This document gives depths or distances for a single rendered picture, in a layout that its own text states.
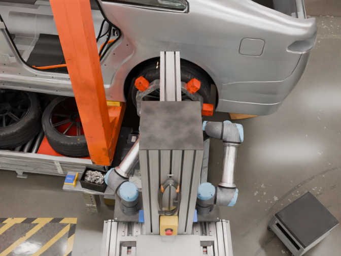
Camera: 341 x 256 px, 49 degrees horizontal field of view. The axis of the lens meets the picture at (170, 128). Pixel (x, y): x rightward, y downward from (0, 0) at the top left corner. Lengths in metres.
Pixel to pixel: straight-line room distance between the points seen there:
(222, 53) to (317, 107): 2.05
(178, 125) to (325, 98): 3.40
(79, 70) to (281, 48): 1.39
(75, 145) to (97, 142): 0.50
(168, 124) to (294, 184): 2.55
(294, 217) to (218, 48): 1.51
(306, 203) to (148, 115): 2.16
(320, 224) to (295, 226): 0.21
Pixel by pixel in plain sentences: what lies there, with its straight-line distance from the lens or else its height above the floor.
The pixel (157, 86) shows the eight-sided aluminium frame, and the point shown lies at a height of 1.11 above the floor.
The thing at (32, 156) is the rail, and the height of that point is 0.39.
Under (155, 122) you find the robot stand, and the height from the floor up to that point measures 2.03.
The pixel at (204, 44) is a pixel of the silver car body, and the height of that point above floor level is 1.45.
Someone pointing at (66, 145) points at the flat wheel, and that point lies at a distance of 3.45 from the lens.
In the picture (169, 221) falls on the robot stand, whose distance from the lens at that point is 1.90.
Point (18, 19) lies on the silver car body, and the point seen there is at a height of 0.90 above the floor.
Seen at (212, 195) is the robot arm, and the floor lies 1.04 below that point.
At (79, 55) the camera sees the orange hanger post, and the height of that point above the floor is 1.71.
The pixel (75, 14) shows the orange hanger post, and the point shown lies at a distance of 2.14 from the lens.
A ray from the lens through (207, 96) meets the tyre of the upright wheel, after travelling 3.09.
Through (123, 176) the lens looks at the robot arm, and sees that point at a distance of 2.51.
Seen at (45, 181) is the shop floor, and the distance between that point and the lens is 3.86.
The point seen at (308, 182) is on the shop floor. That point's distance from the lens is 3.96.
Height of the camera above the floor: 3.19
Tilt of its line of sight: 52 degrees down
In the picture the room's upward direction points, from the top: 2 degrees clockwise
